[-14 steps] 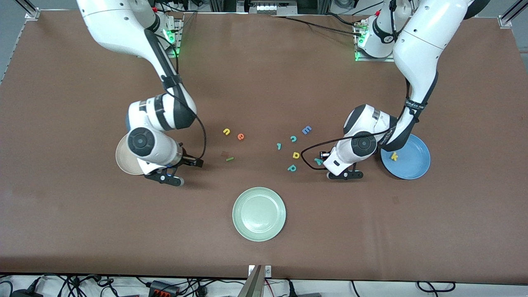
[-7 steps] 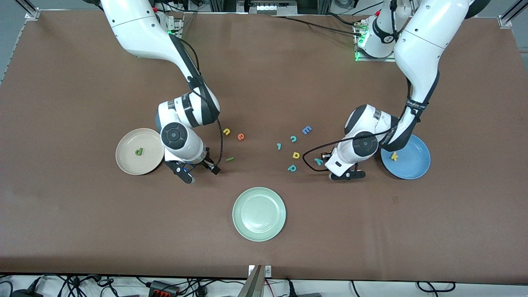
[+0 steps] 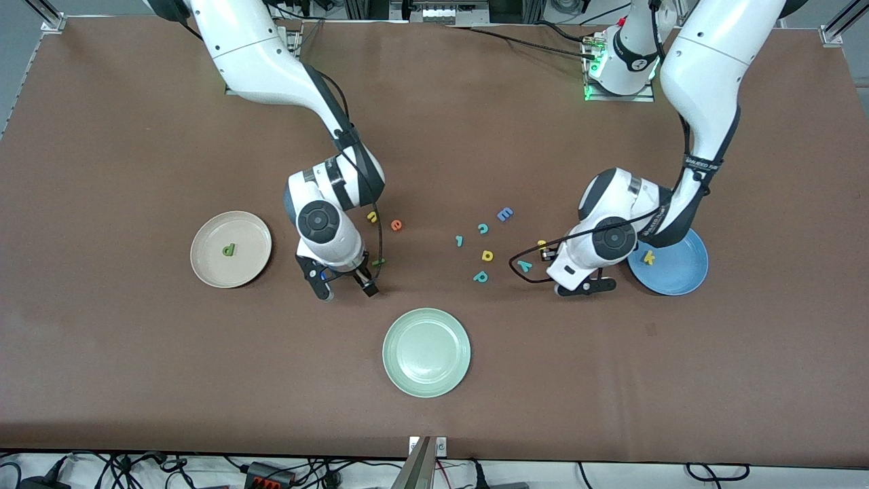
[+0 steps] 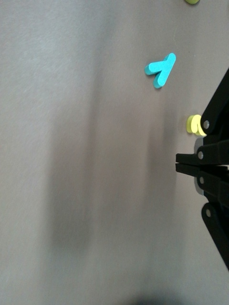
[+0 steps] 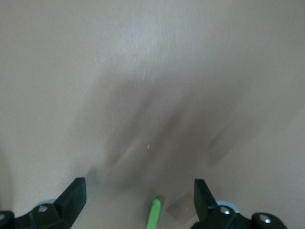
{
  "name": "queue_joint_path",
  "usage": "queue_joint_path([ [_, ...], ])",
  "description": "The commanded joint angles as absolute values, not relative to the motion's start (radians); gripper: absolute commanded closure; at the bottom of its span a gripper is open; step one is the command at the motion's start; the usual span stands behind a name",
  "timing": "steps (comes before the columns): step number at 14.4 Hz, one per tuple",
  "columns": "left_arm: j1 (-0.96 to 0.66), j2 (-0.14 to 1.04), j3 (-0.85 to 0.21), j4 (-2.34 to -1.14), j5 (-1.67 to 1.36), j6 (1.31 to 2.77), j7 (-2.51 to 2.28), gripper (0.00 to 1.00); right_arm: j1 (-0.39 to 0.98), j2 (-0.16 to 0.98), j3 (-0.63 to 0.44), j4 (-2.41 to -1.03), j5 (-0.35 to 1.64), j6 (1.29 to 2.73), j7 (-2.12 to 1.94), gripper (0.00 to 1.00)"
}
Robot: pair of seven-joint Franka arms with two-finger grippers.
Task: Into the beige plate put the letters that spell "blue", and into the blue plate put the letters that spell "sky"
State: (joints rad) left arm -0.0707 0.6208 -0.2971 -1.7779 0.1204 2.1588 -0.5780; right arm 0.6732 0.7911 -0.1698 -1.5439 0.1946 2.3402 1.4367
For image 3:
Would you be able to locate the light brown round plate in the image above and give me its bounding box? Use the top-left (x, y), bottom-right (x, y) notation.
top-left (190, 211), bottom-right (273, 289)

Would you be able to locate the pale green round plate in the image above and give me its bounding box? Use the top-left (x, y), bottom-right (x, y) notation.
top-left (382, 308), bottom-right (472, 399)

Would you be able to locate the blue round plate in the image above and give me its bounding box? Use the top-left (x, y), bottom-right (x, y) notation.
top-left (626, 228), bottom-right (709, 297)

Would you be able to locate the grey metal stand bar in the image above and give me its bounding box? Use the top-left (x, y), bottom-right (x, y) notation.
top-left (390, 436), bottom-right (437, 489)

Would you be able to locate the black red power strip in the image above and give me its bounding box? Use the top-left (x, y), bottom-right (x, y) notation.
top-left (243, 462), bottom-right (297, 489)

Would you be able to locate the brown table mat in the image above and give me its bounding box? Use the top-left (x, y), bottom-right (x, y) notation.
top-left (0, 15), bottom-right (869, 469)

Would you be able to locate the grey connector box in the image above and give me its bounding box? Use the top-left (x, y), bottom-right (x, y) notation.
top-left (411, 0), bottom-right (491, 26)

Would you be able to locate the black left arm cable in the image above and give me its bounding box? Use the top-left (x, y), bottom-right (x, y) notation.
top-left (525, 109), bottom-right (724, 283)

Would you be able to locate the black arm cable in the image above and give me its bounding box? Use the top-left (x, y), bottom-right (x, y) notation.
top-left (525, 109), bottom-right (724, 283)
top-left (299, 62), bottom-right (385, 283)

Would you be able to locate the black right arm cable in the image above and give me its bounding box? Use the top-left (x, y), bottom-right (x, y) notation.
top-left (299, 62), bottom-right (385, 283)

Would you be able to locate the white stand bracket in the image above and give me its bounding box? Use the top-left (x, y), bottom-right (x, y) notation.
top-left (408, 436), bottom-right (448, 458)

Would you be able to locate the long black cable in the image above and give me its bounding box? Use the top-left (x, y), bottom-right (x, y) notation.
top-left (445, 24), bottom-right (602, 62)

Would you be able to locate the looped black cable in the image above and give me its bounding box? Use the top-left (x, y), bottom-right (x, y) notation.
top-left (684, 463), bottom-right (752, 482)

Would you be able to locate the aluminium corner post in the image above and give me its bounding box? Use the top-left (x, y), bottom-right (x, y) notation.
top-left (39, 0), bottom-right (69, 33)
top-left (818, 0), bottom-right (869, 47)

